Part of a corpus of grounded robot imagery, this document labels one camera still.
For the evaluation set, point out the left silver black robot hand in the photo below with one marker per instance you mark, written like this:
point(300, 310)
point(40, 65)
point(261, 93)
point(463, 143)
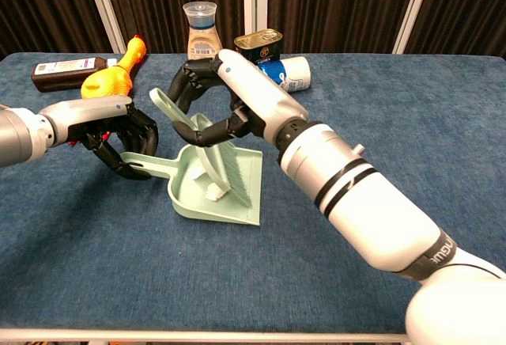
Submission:
point(91, 109)

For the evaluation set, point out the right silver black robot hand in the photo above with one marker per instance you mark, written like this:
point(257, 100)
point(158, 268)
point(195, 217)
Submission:
point(261, 95)

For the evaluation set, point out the mint green hand broom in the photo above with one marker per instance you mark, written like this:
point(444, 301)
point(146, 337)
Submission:
point(237, 175)

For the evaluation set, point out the white paper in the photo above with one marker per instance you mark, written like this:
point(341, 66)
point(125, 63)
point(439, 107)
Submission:
point(214, 194)

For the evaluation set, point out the mint green plastic dustpan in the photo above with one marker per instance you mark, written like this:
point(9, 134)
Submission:
point(189, 200)

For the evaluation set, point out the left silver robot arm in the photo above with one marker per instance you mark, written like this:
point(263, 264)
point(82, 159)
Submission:
point(20, 135)

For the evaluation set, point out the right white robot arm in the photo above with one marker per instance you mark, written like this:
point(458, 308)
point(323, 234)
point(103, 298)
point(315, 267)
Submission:
point(375, 210)

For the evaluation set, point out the yellow rubber chicken toy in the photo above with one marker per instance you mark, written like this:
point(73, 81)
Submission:
point(106, 82)

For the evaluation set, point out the blue and white drink can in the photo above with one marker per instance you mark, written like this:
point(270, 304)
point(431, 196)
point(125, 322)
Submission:
point(296, 72)

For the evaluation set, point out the brown bottle with white label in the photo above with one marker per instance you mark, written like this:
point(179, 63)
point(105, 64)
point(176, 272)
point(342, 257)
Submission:
point(59, 78)

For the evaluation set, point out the black and gold tin can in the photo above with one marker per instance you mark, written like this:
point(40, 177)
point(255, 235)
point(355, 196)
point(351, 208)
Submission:
point(257, 44)

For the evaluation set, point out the beige sauce bottle clear cap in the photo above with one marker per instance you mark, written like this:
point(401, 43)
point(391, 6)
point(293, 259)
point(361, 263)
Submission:
point(201, 40)

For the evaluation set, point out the dark brown pleated curtain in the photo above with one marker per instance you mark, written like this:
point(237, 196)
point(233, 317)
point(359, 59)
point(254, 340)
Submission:
point(336, 4)

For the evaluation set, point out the white table frame rail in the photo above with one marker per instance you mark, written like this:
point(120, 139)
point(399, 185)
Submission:
point(197, 336)

